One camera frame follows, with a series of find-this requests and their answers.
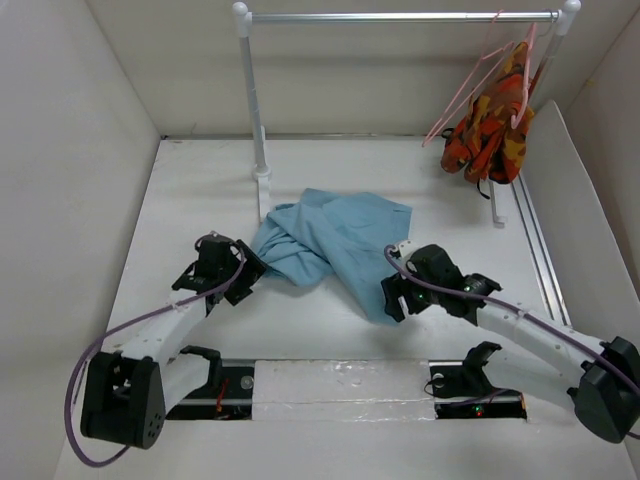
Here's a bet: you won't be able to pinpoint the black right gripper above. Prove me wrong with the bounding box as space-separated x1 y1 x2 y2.
380 266 443 322

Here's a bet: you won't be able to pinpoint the light blue trousers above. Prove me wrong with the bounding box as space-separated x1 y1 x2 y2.
251 189 412 324

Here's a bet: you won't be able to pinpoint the pink wire hanger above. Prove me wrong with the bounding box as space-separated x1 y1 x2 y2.
421 9 513 147

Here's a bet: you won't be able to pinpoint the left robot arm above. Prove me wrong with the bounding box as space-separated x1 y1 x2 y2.
80 233 267 449

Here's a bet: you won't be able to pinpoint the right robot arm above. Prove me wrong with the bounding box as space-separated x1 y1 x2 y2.
381 240 639 444

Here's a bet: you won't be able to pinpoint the pink hanger holding garment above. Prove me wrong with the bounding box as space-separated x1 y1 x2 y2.
511 23 537 129

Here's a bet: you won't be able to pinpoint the orange camouflage garment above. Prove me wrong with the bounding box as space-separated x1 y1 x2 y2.
440 41 534 185

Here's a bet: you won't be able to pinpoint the white clothes rack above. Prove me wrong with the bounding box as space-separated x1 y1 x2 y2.
232 1 582 221

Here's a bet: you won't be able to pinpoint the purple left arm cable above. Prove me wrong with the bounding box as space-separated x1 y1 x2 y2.
68 234 251 467

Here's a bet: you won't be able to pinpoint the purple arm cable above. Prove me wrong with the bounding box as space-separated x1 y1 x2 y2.
383 243 640 386
68 234 251 467

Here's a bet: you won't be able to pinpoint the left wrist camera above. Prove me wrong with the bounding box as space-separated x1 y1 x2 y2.
194 231 235 256

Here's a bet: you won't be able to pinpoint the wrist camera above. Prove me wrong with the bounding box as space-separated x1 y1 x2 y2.
194 231 235 256
390 239 419 261

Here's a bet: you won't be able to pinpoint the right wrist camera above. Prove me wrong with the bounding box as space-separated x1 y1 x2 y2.
390 239 419 261

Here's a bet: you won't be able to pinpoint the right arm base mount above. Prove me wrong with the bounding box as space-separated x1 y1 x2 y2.
423 360 528 420

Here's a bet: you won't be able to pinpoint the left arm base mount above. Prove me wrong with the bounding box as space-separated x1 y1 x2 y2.
166 361 255 421

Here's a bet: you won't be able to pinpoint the aluminium rail right side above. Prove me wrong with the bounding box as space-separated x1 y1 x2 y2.
512 175 571 326

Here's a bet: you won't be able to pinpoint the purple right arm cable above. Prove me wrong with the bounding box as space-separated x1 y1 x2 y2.
383 243 640 386

